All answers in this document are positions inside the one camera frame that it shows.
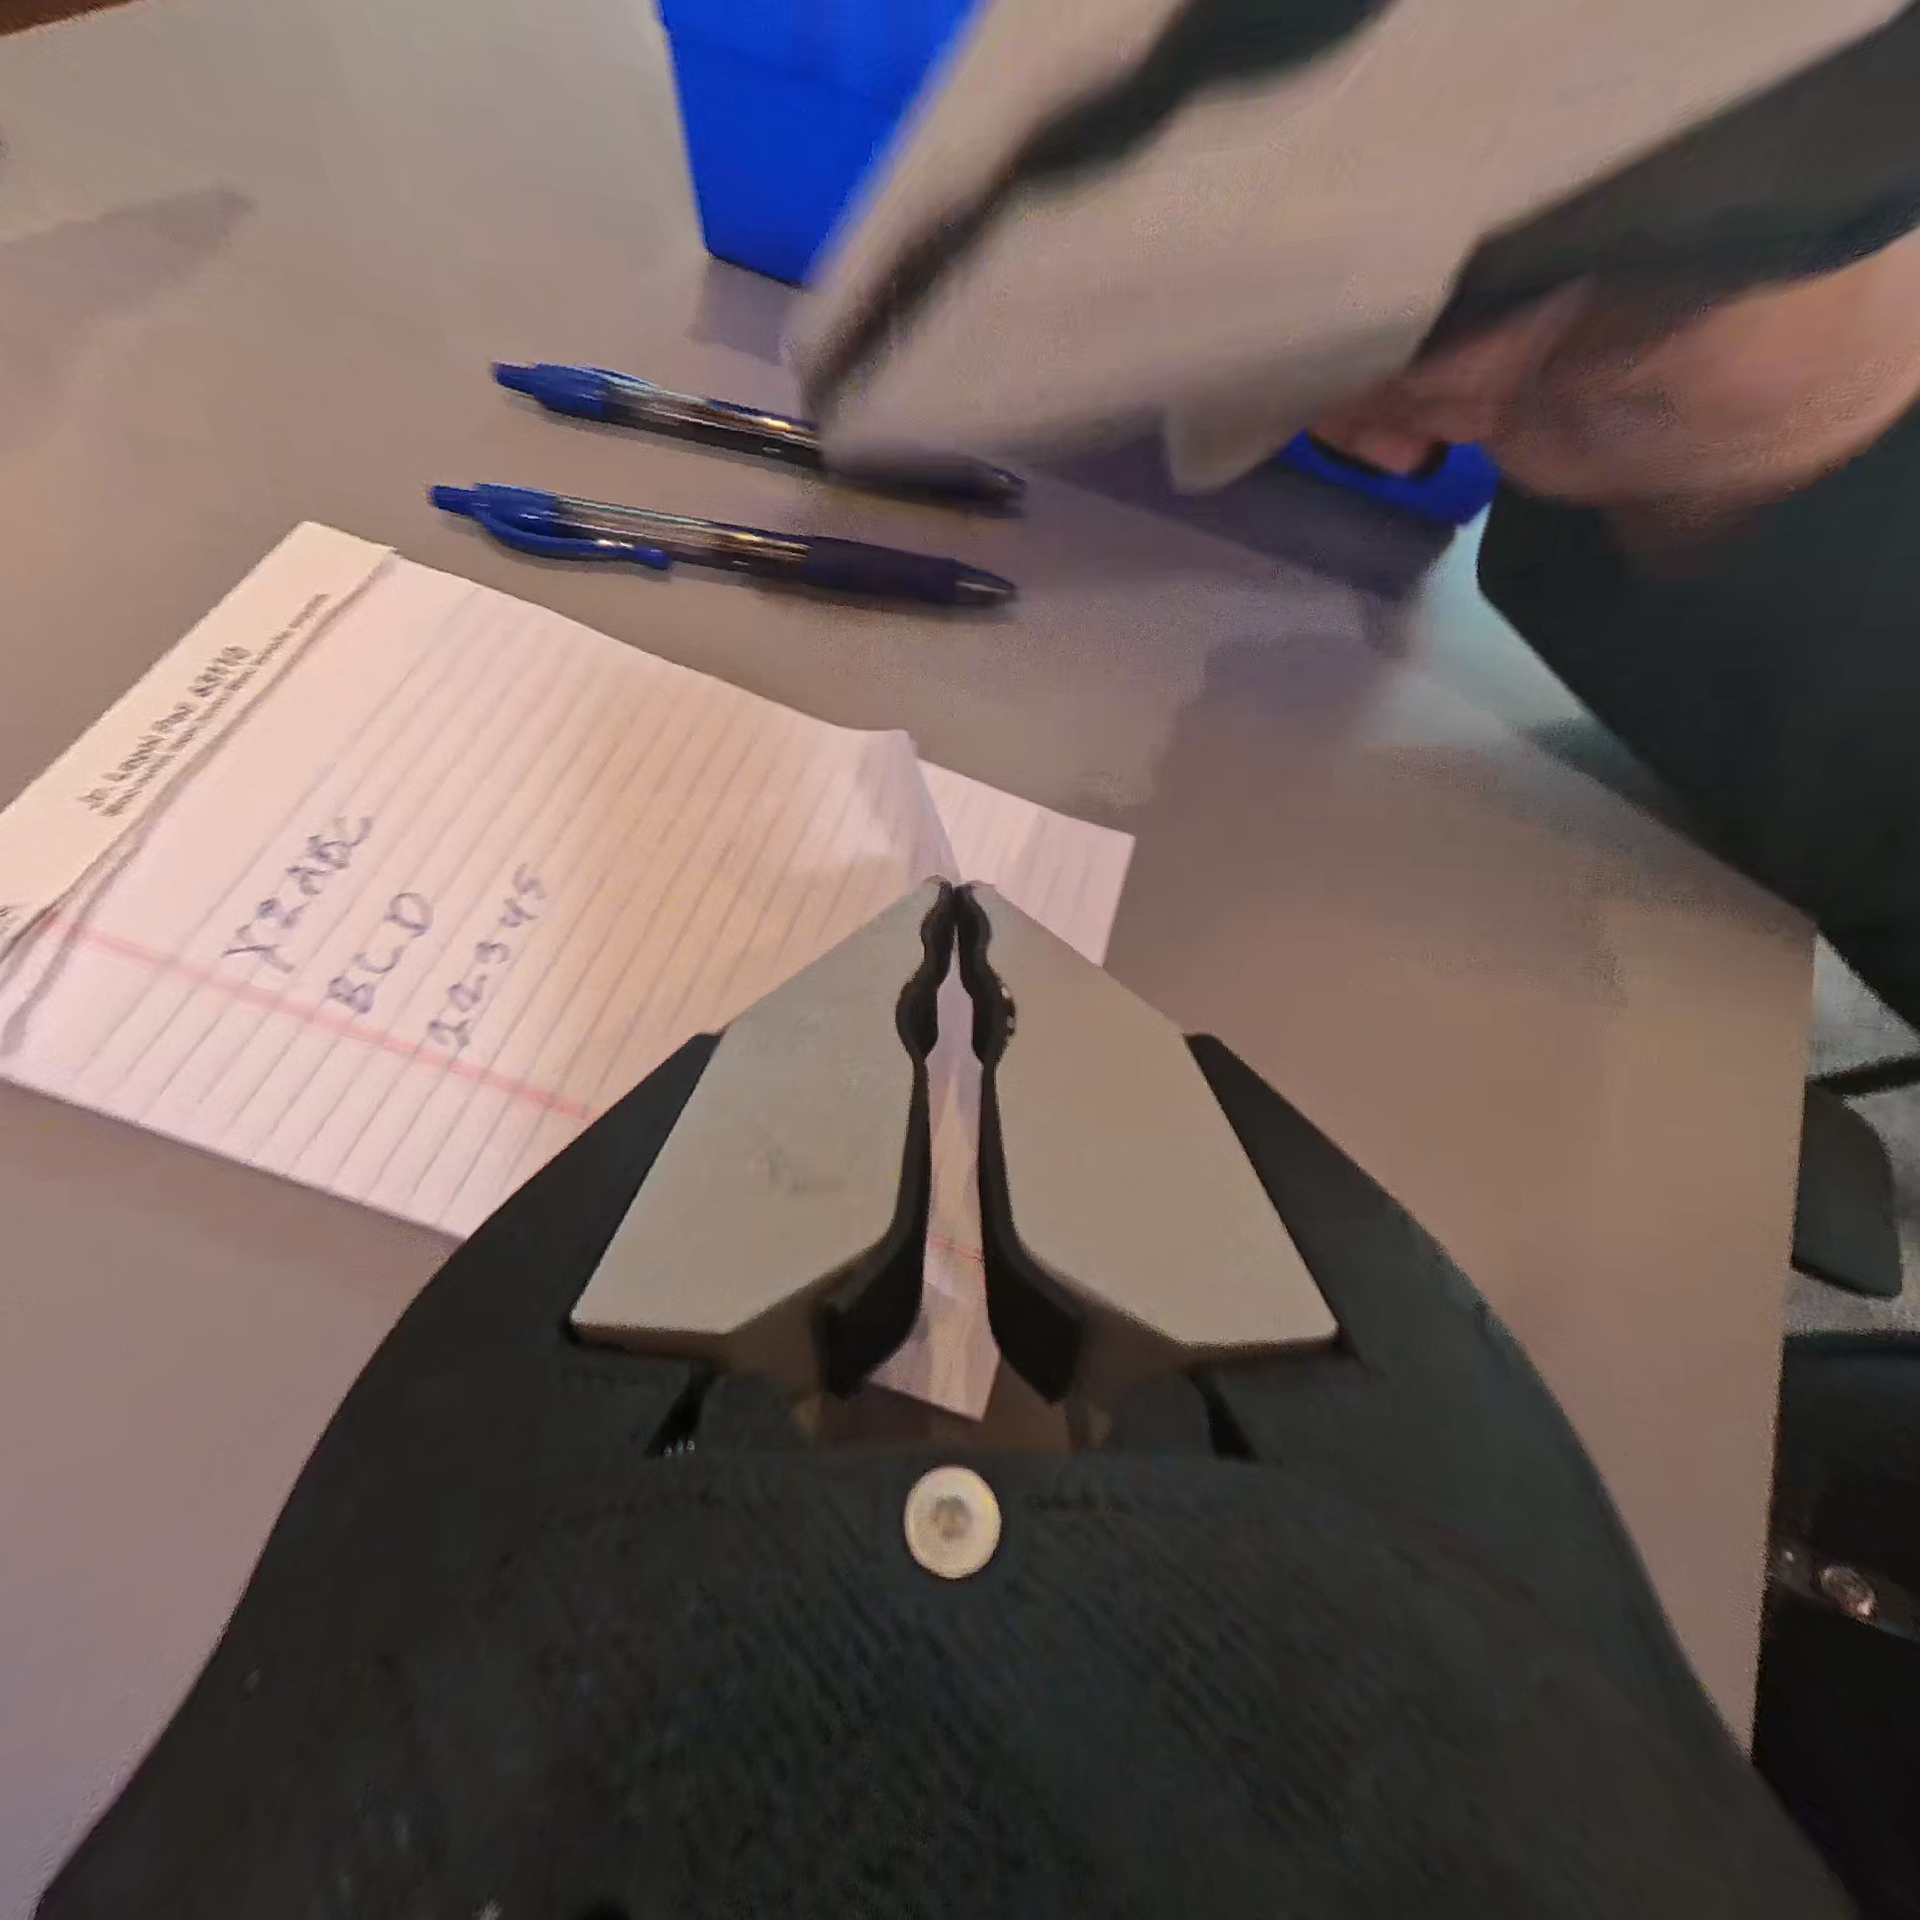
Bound blue retractable pen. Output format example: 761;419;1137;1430
492;359;1032;515
430;479;1020;611

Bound person's right hand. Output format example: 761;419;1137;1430
1317;231;1920;515

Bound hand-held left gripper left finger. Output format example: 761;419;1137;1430
566;878;962;1444

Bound person's dark shirt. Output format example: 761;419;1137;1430
1477;432;1920;1032

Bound black office chair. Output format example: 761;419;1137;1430
1790;1050;1920;1301

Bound blue plastic bin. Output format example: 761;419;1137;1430
656;0;1505;530

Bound person's dark pants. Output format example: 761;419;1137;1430
1746;1326;1920;1920

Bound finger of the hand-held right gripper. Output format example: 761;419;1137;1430
789;0;1210;399
822;0;1920;495

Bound white lined notepad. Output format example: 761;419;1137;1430
0;518;1139;1421

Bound metal key clip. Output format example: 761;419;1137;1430
1774;1542;1888;1624

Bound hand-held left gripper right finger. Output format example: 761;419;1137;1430
954;882;1344;1454

